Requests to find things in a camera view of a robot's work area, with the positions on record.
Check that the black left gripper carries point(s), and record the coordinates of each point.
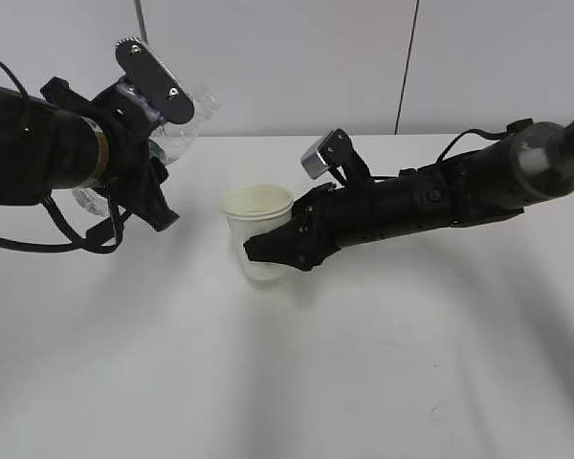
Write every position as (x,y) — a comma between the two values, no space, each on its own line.
(135,105)

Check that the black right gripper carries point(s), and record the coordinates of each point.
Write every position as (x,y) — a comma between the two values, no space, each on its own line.
(324,221)

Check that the white paper cup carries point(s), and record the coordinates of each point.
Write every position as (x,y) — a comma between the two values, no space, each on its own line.
(254,210)

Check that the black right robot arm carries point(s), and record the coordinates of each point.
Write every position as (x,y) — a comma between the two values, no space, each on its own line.
(526,164)

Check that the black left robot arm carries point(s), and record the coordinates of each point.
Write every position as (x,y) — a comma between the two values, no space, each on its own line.
(63,140)

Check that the clear green-label water bottle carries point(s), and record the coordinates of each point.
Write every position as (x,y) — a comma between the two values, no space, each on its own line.
(168,143)

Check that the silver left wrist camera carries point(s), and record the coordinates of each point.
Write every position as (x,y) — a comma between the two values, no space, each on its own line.
(328,152)

